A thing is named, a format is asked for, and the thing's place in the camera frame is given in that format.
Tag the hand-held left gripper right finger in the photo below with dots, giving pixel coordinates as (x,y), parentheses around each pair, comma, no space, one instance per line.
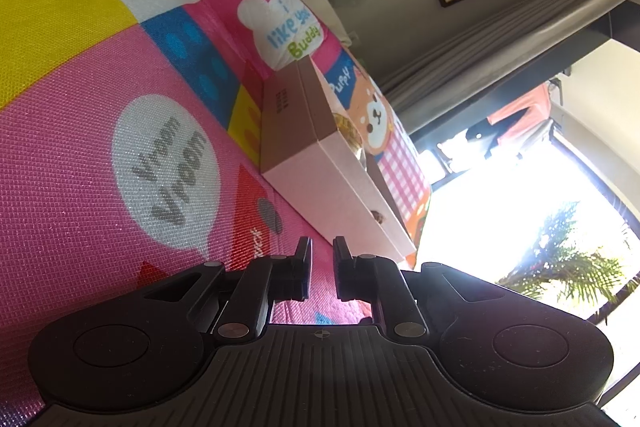
(344,272)

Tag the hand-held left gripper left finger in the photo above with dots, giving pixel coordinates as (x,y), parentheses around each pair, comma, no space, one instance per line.
(302,272)

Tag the pink cardboard box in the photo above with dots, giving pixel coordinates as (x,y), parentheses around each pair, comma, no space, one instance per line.
(320,177)

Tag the large bun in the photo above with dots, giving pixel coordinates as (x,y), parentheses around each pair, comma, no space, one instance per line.
(347,127)

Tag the green palm plant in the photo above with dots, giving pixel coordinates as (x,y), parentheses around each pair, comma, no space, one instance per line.
(565,267)

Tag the red hanging garment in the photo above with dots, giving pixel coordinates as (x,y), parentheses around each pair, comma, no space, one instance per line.
(520,104)

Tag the colourful printed play mat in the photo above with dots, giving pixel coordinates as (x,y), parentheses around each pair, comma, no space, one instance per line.
(75,132)

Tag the beige curtain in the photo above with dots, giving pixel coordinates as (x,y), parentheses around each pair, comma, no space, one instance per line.
(500,37)

